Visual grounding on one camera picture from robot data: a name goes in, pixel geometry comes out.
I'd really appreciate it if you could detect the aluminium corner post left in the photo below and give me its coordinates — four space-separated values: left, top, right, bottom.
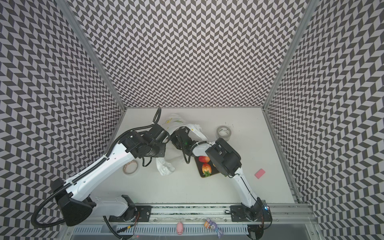
55 0 127 110

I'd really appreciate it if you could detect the red yellow fake strawberry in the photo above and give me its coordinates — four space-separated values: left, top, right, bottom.
202 163 212 177

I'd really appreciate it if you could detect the white plastic bag lemon print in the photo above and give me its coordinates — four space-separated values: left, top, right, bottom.
159 114 209 164

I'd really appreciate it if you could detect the aluminium corner post right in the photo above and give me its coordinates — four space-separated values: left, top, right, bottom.
263 0 320 112

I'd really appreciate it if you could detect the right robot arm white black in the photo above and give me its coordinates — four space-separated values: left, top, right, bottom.
170 127 273 225

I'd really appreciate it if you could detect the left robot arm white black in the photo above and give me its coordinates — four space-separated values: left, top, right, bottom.
31 108 169 229

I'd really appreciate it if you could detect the black square tray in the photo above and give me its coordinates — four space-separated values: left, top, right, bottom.
195 156 220 178

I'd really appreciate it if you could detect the white masking tape roll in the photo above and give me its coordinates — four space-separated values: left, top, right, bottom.
123 160 140 176

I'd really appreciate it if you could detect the aluminium corner post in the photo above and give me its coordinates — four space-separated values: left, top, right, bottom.
55 0 127 110
263 0 320 112

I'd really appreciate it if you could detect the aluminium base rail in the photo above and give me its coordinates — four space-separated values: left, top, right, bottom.
59 202 317 226

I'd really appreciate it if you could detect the pink small toy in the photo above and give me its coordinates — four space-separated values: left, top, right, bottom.
176 222 184 235

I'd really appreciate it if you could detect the pink eraser block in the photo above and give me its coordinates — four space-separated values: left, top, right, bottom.
255 169 266 179

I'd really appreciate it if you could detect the clear packing tape roll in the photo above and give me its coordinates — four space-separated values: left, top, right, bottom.
216 126 232 142

